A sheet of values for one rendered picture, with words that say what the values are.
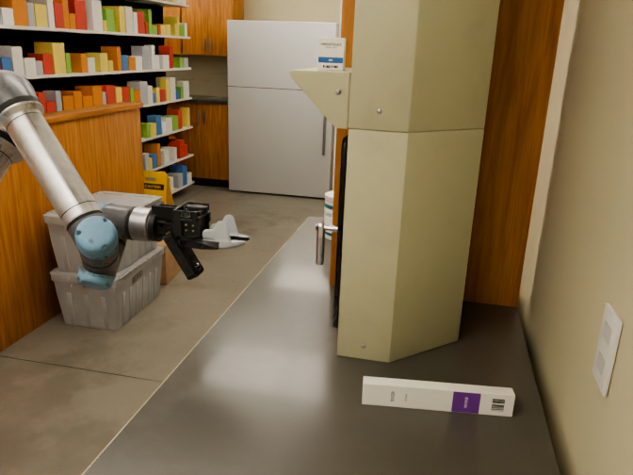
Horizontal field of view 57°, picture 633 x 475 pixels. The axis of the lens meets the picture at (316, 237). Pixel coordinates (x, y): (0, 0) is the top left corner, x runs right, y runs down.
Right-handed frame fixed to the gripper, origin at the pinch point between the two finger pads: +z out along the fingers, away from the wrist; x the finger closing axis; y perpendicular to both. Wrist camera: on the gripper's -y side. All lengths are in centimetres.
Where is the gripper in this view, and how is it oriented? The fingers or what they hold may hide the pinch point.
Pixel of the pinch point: (241, 243)
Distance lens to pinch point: 125.6
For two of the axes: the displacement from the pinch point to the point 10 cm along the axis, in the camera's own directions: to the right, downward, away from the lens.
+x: 2.1, -3.1, 9.3
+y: 0.3, -9.5, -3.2
